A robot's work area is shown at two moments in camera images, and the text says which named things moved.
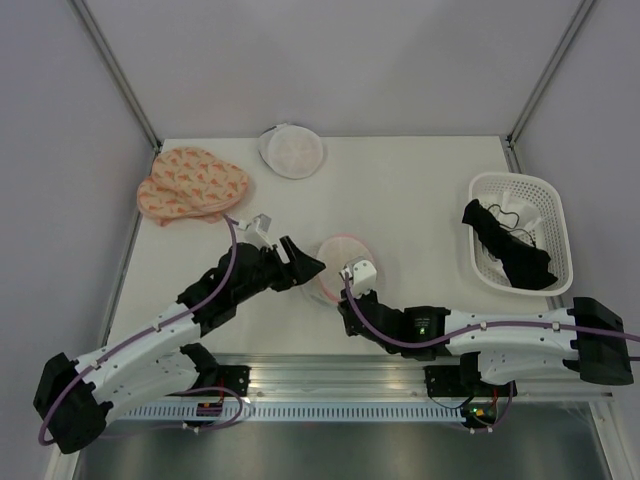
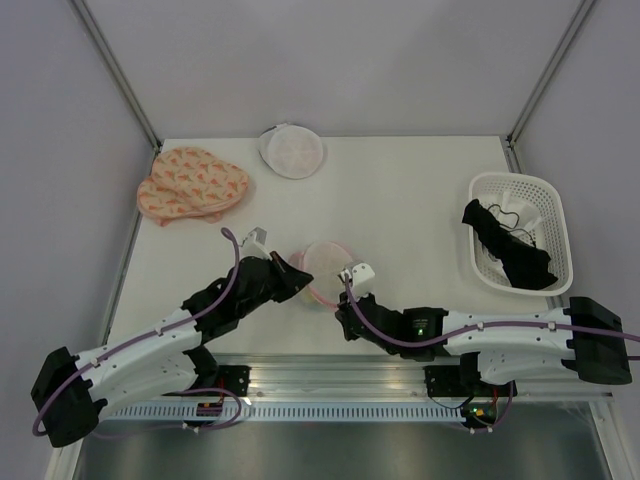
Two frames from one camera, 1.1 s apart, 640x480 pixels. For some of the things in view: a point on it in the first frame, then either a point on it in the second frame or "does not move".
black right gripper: x=371 y=295 does not move
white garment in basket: x=513 y=215 does not move
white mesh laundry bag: x=290 y=151 does not move
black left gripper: x=299 y=270 -> x=291 y=278
